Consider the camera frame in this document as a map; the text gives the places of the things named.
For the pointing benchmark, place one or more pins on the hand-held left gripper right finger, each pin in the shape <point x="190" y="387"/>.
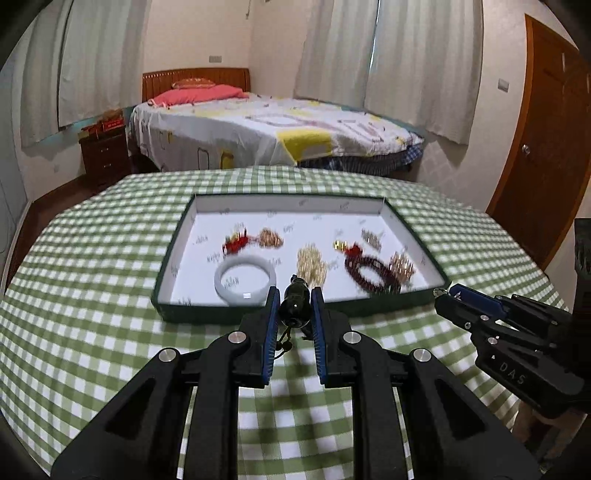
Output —
<point x="318" y="337"/>

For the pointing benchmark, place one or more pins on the gold and red pendant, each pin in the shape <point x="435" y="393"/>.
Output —
<point x="346" y="248"/>

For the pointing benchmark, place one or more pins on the dark wooden nightstand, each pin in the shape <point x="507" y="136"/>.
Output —
<point x="104" y="159"/>

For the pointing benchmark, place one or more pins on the brown wooden door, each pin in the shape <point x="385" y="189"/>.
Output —
<point x="545" y="161"/>

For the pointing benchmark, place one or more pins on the white curtain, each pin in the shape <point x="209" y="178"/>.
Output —
<point x="106" y="55"/>
<point x="41" y="69"/>
<point x="337" y="50"/>
<point x="425" y="64"/>

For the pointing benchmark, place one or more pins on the red gift box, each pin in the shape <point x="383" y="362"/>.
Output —
<point x="110" y="125"/>

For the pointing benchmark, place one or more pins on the frosted glass sliding door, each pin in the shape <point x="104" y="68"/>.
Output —
<point x="11" y="221"/>

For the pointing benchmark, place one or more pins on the small patterned cushion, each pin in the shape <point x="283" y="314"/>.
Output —
<point x="194" y="83"/>

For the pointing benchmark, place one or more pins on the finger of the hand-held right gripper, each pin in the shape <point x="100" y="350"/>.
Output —
<point x="475" y="297"/>
<point x="461" y="314"/>

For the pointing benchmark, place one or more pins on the blue plaid bed sheet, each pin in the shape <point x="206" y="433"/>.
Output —
<point x="369" y="161"/>

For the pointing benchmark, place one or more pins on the green checked tablecloth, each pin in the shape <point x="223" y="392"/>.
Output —
<point x="92" y="277"/>

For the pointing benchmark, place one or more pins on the pink pillow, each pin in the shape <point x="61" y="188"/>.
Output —
<point x="198" y="95"/>

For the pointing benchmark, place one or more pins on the white light switch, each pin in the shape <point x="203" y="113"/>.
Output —
<point x="503" y="85"/>

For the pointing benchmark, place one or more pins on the white box with green rim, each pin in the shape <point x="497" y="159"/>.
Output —
<point x="300" y="217"/>

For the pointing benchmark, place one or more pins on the white patterned bedspread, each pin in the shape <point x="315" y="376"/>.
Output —
<point x="258" y="129"/>

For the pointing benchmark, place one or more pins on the wooden bed headboard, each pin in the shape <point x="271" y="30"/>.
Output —
<point x="198" y="74"/>

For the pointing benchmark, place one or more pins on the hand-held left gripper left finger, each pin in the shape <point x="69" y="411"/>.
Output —
<point x="271" y="337"/>

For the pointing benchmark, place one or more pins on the white jade bangle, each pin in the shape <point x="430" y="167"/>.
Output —
<point x="224" y="286"/>

